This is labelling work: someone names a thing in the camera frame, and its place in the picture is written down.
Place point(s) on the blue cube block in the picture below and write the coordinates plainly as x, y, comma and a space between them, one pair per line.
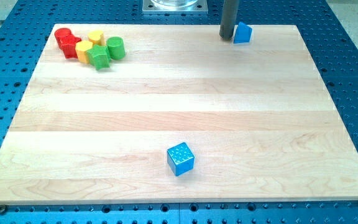
180, 159

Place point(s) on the blue triangle block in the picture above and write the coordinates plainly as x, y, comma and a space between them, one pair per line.
243, 33

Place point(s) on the light wooden board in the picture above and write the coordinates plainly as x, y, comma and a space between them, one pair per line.
257, 117

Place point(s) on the green cylinder block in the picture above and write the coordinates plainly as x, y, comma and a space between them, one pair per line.
116, 48

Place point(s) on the green star block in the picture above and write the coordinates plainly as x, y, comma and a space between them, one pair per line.
99, 56

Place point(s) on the yellow heart block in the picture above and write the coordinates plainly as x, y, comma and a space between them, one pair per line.
97, 37

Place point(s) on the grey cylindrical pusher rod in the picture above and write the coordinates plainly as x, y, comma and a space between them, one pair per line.
228, 19

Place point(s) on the yellow hexagon block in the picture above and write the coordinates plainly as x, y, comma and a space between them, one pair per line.
81, 48

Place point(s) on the red star block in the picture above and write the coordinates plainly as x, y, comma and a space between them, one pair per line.
68, 45

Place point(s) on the red cylinder block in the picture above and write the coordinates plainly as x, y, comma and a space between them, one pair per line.
60, 33

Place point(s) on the blue perforated metal table plate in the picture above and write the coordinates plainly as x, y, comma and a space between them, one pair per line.
25, 28

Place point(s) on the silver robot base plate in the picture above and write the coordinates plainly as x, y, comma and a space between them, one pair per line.
174, 6

